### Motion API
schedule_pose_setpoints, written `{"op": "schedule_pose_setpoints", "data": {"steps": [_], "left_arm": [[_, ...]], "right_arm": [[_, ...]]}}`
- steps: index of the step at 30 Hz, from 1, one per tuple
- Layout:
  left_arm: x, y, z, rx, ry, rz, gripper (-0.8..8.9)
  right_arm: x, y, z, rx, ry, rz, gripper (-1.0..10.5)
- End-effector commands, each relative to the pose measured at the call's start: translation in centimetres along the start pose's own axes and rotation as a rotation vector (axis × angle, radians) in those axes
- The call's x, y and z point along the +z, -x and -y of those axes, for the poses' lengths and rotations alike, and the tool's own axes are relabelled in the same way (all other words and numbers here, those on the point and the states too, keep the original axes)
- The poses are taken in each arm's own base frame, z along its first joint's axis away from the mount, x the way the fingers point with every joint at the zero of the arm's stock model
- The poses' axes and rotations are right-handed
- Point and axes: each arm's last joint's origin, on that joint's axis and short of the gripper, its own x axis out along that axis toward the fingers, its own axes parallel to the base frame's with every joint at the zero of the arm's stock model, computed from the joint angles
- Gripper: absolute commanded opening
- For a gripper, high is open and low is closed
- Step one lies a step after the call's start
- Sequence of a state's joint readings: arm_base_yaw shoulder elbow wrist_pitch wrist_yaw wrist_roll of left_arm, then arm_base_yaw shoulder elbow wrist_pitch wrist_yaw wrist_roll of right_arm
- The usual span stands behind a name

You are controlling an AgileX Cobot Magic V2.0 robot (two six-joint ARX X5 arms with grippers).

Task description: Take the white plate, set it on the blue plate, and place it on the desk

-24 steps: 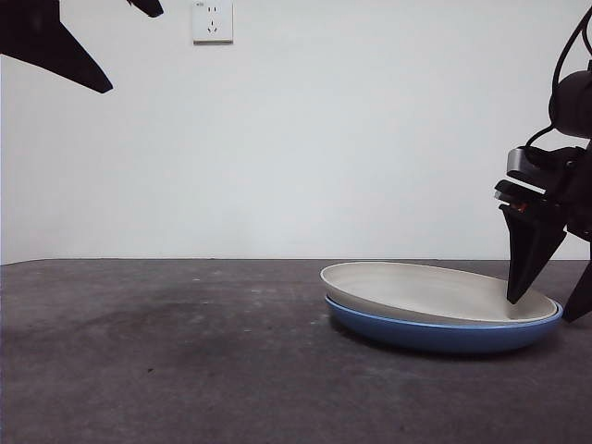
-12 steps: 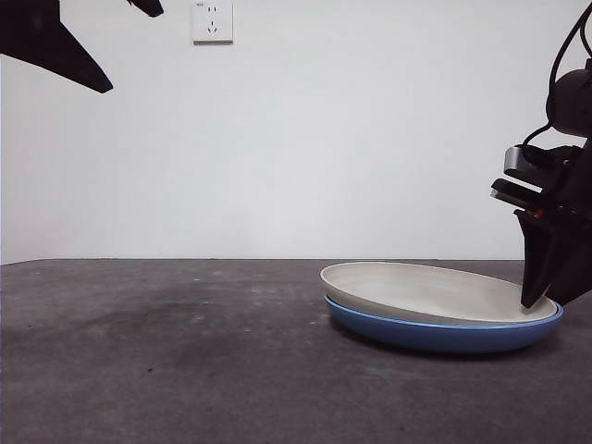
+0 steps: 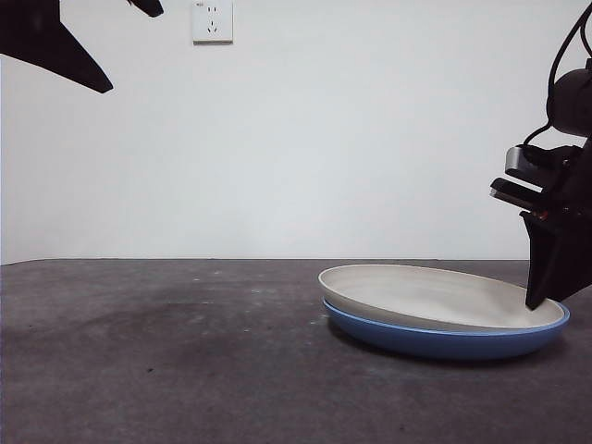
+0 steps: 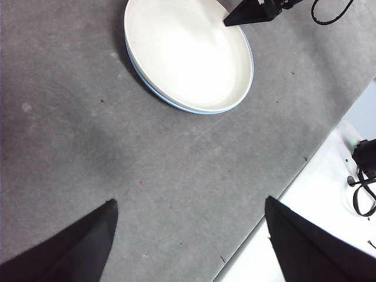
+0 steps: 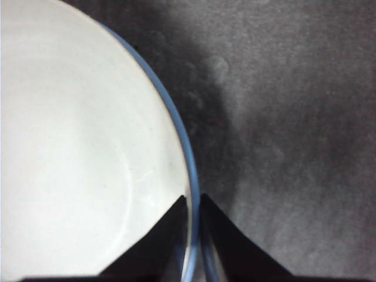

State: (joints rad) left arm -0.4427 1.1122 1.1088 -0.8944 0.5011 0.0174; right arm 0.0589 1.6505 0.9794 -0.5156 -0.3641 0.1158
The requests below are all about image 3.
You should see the white round plate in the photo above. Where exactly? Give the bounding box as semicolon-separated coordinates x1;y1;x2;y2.
317;264;566;332

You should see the blue round plate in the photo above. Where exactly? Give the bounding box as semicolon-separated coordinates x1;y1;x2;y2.
322;298;572;362

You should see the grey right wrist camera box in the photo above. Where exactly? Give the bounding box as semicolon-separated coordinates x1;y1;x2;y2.
504;144;546;180

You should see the white wall socket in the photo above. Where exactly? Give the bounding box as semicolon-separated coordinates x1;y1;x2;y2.
191;0;234;46

